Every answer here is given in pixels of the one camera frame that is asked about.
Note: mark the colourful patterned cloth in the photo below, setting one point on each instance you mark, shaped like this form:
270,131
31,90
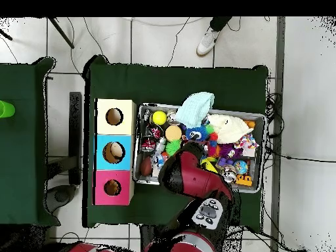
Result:
248,142

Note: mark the clear mesh bin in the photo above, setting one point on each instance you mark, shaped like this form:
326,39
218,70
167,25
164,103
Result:
137,181

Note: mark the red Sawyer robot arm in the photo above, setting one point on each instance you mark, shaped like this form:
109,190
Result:
194,181

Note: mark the person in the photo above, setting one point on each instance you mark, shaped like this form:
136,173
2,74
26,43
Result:
208,39

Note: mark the black tripod leg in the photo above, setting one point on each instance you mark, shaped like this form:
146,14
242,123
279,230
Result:
60,32

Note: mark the dark green table cloth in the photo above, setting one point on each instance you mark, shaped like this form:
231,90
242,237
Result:
157,84
26,131

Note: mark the blue spiky ball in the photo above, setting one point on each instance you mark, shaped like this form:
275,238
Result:
197,134

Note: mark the mint green cloth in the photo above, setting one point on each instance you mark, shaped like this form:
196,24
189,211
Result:
195,109

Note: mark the red soda can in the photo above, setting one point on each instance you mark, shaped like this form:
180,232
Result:
148,143

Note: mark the yellow ball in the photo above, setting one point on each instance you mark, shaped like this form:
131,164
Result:
159,117

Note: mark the brown toy football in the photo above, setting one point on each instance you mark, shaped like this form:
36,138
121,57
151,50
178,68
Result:
145,167

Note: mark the cream knitted cloth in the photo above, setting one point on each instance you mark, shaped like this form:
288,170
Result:
231,128

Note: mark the pink spiky ball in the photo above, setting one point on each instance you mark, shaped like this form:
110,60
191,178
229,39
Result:
213,150

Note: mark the wooden box with three holes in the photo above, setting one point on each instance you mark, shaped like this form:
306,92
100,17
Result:
126,152

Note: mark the green cup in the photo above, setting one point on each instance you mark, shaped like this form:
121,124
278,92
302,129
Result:
5,109

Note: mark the orange foam disc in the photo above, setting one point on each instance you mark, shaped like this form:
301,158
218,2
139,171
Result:
173,133

